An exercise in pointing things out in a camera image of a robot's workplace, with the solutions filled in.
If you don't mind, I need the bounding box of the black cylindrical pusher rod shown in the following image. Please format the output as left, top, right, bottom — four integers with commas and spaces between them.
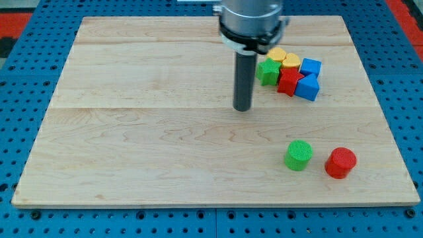
233, 53, 257, 112

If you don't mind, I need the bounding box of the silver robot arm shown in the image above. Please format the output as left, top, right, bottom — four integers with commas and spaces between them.
213, 0, 289, 112

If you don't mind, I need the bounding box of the green star block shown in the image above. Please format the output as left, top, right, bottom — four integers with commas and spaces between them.
256, 58, 282, 86

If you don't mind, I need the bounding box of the red star block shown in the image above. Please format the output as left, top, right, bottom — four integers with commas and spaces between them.
277, 68, 304, 97

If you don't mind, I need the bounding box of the blue triangle block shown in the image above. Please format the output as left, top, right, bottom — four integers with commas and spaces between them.
294, 73, 320, 101

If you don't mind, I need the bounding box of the yellow hexagon block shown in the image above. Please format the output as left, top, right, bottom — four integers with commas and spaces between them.
266, 47, 287, 63

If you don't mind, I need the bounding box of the yellow heart block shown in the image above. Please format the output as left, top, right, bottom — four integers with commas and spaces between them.
282, 53, 301, 69

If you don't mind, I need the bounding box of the blue cube block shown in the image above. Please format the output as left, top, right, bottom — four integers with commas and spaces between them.
299, 58, 322, 77

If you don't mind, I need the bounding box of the green cylinder block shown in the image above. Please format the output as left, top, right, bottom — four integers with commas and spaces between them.
284, 140, 313, 171

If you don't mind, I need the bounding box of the light wooden board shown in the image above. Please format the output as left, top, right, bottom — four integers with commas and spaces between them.
12, 16, 420, 209

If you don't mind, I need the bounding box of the red cylinder block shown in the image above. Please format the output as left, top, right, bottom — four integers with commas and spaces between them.
325, 147, 357, 179

